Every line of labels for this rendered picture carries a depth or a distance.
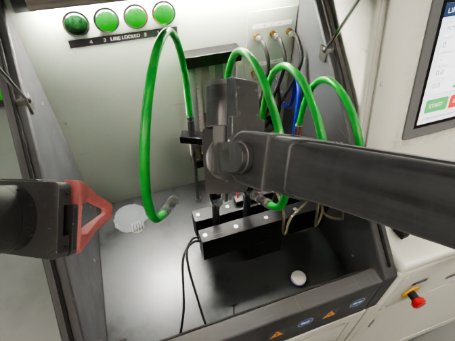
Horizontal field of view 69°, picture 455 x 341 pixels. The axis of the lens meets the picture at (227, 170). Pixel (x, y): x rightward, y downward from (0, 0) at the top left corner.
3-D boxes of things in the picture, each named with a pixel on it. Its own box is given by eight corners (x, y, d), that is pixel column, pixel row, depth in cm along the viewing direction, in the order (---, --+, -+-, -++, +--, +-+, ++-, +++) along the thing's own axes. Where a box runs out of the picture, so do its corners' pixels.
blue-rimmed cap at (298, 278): (294, 289, 85) (295, 286, 84) (287, 275, 88) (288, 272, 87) (308, 284, 86) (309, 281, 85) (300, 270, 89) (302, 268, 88)
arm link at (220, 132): (204, 182, 40) (252, 182, 40) (204, 124, 40) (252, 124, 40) (206, 179, 47) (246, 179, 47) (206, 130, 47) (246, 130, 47)
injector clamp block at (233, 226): (205, 274, 88) (202, 242, 77) (195, 243, 95) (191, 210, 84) (318, 238, 96) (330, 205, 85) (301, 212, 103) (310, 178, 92)
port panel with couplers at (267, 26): (247, 126, 97) (252, 16, 75) (243, 119, 100) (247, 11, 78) (287, 117, 100) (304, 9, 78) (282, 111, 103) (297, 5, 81)
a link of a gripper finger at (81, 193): (78, 179, 40) (1, 178, 31) (128, 180, 37) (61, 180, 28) (76, 236, 39) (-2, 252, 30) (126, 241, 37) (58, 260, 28)
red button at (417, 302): (408, 313, 86) (416, 304, 83) (398, 299, 89) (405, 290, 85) (424, 306, 88) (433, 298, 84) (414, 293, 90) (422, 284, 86)
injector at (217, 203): (215, 247, 83) (212, 192, 69) (210, 231, 87) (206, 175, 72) (226, 243, 84) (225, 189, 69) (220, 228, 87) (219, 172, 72)
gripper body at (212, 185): (243, 127, 53) (248, 121, 46) (246, 191, 53) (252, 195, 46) (202, 129, 53) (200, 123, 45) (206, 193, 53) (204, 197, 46)
